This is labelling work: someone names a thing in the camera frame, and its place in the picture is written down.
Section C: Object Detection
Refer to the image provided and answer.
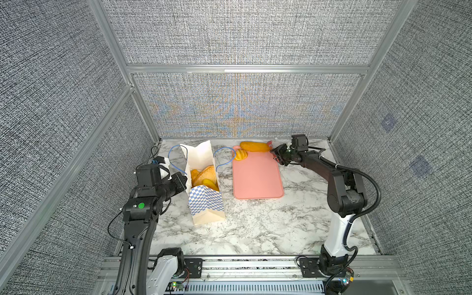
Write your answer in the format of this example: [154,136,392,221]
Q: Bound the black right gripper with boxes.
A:
[270,143,297,166]

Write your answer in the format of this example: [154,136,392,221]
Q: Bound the red kitchen tongs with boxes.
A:
[266,141,274,150]

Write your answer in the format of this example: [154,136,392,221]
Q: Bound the oval golden bread bun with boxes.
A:
[202,179,220,191]

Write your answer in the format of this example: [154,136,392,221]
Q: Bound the triangular tan bread slice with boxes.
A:
[192,165,218,187]

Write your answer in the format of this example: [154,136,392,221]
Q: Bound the long oval bread loaf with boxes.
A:
[239,141,271,152]

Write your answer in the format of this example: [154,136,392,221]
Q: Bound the checkered paper bag blue handles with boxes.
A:
[168,141,234,225]

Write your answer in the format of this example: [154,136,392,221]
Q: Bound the small ridged yellow bun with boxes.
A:
[234,149,248,161]

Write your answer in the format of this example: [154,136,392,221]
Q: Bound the square glazed pastry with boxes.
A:
[191,169,200,183]

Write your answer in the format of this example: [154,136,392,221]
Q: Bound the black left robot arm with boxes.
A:
[113,163,187,295]

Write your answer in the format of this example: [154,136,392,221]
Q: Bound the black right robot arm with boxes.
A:
[270,144,367,276]

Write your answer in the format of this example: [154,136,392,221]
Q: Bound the pink plastic tray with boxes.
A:
[232,146,284,200]

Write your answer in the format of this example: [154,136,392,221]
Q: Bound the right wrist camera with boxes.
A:
[291,134,309,152]

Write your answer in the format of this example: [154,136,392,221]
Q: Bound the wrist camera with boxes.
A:
[291,134,309,152]
[152,156,172,179]

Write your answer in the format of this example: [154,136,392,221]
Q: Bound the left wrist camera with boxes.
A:
[152,156,172,179]

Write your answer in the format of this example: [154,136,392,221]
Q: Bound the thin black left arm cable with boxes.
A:
[106,209,133,248]

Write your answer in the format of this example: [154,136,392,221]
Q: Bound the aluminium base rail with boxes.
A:
[91,255,414,295]

